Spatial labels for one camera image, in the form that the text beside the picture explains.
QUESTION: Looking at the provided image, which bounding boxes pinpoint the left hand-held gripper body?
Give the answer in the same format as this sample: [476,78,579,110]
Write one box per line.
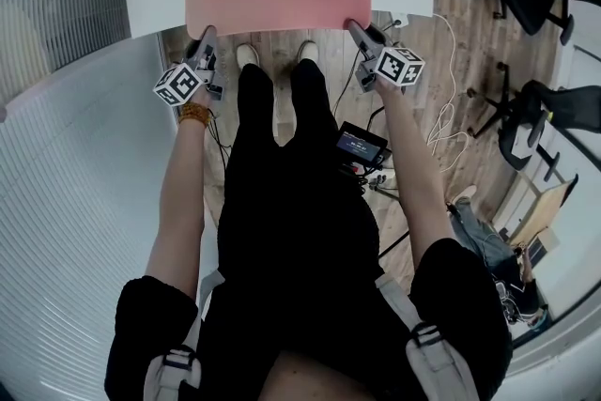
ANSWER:
[153,44,227,108]

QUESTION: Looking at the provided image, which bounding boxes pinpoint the person's right white shoe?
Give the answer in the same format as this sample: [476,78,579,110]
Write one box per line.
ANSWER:
[297,40,318,63]

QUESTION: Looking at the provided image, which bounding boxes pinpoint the grey shoulder strap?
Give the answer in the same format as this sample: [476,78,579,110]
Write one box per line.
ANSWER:
[143,270,226,401]
[375,274,480,401]

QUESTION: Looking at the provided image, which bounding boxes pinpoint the person's black shirt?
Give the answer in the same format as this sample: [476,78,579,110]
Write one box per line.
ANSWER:
[105,239,513,401]

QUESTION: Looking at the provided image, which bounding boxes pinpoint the orange bead bracelet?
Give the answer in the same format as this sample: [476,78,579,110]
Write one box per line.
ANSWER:
[177,101,213,127]

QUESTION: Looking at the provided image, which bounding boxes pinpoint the black monitor with screen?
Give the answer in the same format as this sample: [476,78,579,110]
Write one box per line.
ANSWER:
[335,120,391,168]

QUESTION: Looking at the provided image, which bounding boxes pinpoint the person's left forearm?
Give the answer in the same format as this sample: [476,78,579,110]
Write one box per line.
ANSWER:
[144,88,212,297]

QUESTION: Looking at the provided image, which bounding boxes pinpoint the light wooden table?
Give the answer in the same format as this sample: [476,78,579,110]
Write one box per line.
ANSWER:
[509,176,579,250]

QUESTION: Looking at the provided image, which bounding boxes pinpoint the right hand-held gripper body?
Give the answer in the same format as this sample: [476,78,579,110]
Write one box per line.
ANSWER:
[355,42,426,91]

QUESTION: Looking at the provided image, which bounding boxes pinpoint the white cable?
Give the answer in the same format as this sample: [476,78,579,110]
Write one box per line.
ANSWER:
[425,12,470,175]

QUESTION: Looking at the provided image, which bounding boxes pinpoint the person's white shoe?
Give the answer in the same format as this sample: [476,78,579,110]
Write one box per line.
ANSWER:
[236,42,260,69]
[297,40,318,63]

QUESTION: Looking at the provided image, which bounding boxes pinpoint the person's black trousers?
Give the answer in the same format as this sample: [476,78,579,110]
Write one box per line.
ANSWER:
[218,58,381,287]

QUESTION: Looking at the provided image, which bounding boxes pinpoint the person's right forearm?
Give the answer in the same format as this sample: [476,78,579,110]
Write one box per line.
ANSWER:
[375,78,455,262]

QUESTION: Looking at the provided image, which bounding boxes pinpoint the person's left white shoe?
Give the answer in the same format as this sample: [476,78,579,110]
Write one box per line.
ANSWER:
[236,42,260,69]

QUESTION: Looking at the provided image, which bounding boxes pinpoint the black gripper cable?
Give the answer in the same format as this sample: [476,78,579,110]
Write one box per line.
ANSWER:
[331,58,365,118]
[205,107,235,170]

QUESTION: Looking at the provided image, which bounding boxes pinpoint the black tripod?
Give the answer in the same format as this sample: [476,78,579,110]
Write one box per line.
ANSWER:
[340,162,412,259]

